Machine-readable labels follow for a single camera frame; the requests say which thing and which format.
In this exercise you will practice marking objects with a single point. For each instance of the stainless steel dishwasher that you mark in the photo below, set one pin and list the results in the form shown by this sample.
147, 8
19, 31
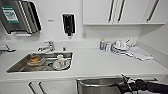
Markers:
95, 85

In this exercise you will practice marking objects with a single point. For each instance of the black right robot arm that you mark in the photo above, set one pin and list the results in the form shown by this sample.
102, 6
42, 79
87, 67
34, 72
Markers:
153, 87

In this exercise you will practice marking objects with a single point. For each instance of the white dish cloth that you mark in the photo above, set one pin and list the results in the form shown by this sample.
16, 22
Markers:
141, 53

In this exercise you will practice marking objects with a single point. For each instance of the white stacked dishes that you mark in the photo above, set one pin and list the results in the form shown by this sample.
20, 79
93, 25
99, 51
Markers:
120, 46

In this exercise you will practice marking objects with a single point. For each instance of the small clear bottle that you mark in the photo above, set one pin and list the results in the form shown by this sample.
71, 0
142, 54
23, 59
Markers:
107, 46

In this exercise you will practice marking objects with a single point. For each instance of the blue white soap bottle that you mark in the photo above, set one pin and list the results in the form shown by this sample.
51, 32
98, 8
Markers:
102, 45

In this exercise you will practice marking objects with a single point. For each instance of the black soap dispenser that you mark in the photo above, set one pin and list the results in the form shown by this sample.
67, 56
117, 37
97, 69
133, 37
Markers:
68, 24

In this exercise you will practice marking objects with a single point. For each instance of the chrome faucet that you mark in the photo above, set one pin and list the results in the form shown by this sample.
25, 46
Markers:
48, 46

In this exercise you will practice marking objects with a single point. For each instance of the orange bowl in sink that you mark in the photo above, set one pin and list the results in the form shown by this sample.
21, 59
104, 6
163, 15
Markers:
35, 60

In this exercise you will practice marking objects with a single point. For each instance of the stainless steel sink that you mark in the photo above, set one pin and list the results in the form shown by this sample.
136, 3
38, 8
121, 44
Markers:
20, 66

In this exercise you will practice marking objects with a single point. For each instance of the dish drying rack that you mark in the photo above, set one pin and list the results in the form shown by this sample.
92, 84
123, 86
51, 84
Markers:
6, 48

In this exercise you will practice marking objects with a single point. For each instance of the grey paper towel dispenser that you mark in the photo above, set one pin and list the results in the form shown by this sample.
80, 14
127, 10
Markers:
18, 15

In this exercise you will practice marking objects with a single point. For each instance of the white wall outlet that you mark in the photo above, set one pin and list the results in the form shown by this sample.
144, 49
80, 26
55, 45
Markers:
84, 34

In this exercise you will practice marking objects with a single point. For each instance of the small wall label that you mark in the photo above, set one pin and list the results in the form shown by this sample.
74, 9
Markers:
50, 20

